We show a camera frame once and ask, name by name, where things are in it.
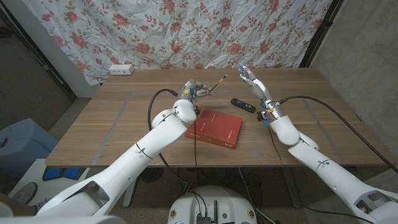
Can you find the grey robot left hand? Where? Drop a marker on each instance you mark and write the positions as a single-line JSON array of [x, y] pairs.
[[191, 90]]

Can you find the white low platform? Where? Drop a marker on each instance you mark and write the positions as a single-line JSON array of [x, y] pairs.
[[56, 188]]

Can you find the white robot torso edge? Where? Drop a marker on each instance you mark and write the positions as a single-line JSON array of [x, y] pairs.
[[62, 220]]

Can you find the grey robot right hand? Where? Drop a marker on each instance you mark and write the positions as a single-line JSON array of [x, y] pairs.
[[259, 90]]

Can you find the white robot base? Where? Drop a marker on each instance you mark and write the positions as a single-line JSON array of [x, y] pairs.
[[211, 202]]

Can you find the black round floor fan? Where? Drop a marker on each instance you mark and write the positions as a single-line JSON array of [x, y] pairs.
[[152, 175]]

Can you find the white power strip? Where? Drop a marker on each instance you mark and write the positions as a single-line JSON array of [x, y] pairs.
[[121, 69]]

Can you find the blue foot pedal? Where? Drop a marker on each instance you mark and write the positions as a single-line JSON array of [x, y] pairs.
[[51, 173], [73, 173]]

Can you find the black backdrop stand pole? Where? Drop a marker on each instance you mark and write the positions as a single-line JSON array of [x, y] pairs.
[[320, 31]]

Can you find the black TV remote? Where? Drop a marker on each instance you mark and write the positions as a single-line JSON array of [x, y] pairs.
[[243, 105]]

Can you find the black mechanical pencil yellow label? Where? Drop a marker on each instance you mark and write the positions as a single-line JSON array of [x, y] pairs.
[[219, 81]]

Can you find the grey metal table leg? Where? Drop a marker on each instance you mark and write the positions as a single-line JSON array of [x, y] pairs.
[[291, 189], [128, 196]]

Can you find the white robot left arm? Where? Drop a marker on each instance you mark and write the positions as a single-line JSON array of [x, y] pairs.
[[140, 155]]

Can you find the person's face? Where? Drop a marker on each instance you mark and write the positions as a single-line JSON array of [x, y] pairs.
[[25, 193]]

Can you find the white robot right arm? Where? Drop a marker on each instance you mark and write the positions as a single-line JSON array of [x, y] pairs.
[[329, 168]]

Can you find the blue plastic bin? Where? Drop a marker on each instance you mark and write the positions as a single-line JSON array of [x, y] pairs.
[[25, 146]]

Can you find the floral rose backdrop cloth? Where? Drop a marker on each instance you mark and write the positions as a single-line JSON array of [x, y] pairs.
[[186, 31]]

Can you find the red hardcover book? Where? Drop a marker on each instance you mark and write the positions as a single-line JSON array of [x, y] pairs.
[[217, 129]]

